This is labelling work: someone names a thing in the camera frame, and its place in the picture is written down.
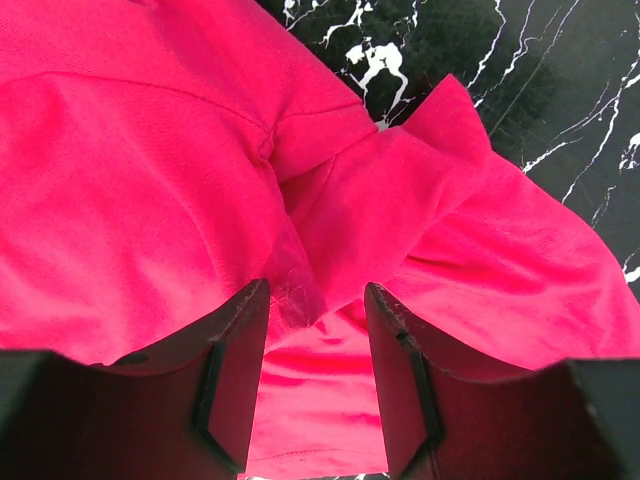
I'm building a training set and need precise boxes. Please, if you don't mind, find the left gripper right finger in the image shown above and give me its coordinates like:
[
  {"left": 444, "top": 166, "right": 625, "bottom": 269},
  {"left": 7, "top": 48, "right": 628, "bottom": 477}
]
[{"left": 364, "top": 283, "right": 639, "bottom": 479}]

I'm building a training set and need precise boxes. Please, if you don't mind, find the magenta pink t shirt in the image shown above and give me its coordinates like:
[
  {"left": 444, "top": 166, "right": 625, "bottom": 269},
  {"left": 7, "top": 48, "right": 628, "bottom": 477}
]
[{"left": 1, "top": 1, "right": 639, "bottom": 479}]

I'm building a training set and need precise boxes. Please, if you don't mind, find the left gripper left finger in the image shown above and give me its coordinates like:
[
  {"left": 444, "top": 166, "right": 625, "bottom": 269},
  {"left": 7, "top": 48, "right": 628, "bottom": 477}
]
[{"left": 1, "top": 279, "right": 270, "bottom": 479}]

